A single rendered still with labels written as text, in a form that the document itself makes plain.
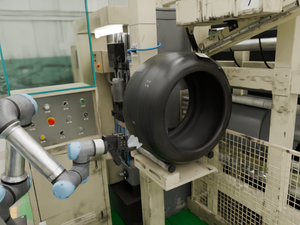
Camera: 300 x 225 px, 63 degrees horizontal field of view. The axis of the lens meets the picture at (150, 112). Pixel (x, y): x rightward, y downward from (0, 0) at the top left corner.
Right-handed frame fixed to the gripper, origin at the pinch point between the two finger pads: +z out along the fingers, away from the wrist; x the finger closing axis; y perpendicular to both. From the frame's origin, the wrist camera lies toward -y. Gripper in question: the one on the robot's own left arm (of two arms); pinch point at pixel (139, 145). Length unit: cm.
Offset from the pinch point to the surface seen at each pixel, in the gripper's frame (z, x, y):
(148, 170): 11.7, 8.4, -19.7
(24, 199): -43, 170, -111
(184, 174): 28.3, -3.7, -20.3
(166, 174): 13.3, -6.3, -16.1
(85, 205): -9, 63, -67
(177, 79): 10.6, -12.9, 34.7
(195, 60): 21.3, -12.3, 43.4
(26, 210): -43, 146, -110
